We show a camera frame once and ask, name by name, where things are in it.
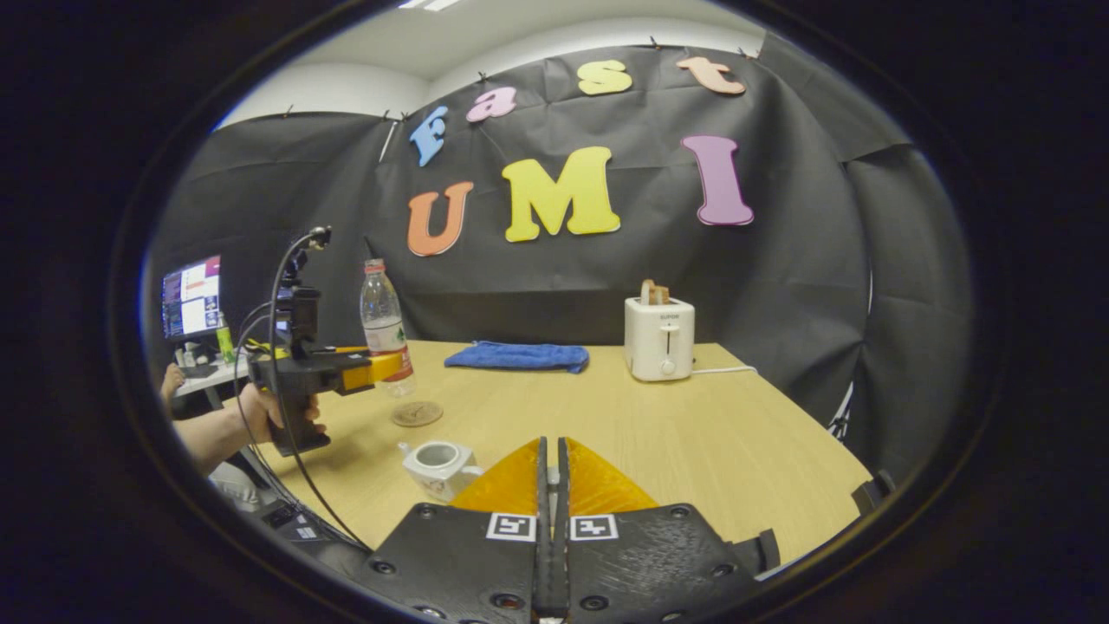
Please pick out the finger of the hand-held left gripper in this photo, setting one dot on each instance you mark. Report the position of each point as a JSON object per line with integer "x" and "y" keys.
{"x": 372, "y": 368}

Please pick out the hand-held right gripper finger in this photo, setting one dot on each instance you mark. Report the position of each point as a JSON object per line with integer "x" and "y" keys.
{"x": 562, "y": 494}
{"x": 542, "y": 520}

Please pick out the white teacup lid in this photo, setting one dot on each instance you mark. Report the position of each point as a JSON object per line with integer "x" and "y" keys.
{"x": 552, "y": 477}

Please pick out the clear plastic water bottle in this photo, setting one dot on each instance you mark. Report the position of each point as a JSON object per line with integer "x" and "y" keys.
{"x": 385, "y": 325}

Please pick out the round wooden coaster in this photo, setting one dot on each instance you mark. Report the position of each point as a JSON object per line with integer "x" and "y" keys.
{"x": 417, "y": 414}

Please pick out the white ceramic teacup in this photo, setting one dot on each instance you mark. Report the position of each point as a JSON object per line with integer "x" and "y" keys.
{"x": 433, "y": 468}

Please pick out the green bottle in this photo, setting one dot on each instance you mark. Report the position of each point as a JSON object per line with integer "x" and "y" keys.
{"x": 225, "y": 342}

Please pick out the white side desk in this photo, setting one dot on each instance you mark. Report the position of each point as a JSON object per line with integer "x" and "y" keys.
{"x": 212, "y": 377}

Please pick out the computer monitor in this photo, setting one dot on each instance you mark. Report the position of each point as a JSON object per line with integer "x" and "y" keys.
{"x": 192, "y": 299}

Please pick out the blue towel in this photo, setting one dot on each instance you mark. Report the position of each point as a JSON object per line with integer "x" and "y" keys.
{"x": 520, "y": 356}

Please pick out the white toaster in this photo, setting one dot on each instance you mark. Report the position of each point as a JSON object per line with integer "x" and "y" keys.
{"x": 658, "y": 342}

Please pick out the toast slice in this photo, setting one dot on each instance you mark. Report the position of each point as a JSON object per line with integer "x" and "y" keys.
{"x": 654, "y": 292}

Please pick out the black backdrop cloth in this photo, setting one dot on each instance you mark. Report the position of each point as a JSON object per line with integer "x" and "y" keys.
{"x": 780, "y": 286}

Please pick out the ceiling light panel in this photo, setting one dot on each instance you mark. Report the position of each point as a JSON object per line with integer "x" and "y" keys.
{"x": 429, "y": 3}

